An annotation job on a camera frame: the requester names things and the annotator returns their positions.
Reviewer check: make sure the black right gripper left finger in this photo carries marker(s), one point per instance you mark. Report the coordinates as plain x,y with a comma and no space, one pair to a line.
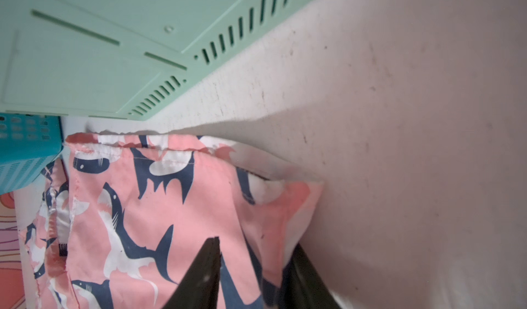
199,287

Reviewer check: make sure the teal plastic basket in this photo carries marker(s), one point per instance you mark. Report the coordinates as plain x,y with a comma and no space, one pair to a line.
28,144

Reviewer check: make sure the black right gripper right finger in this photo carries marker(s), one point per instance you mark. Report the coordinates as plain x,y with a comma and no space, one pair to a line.
303,287

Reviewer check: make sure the mint green file organizer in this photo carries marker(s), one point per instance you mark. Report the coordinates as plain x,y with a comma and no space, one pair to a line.
121,59

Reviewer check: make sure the pink shark print shorts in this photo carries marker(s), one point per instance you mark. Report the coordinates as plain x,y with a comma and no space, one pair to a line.
122,219

